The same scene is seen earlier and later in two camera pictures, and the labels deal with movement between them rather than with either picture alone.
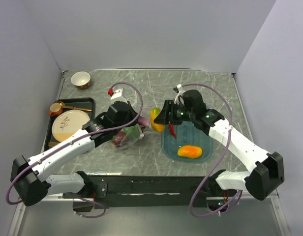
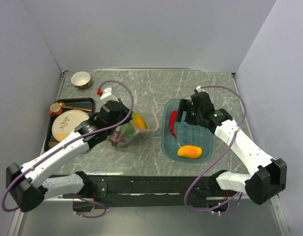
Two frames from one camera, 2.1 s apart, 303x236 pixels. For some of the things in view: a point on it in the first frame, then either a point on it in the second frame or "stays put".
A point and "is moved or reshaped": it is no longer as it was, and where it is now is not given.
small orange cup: (55, 108) stays put
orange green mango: (154, 112) → (139, 122)
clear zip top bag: (127, 136) is moved or reshaped
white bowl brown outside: (80, 79) stays put
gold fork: (52, 143) stays put
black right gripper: (163, 118) → (185, 105)
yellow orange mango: (190, 151) stays put
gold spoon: (63, 105) stays put
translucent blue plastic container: (187, 133) stays put
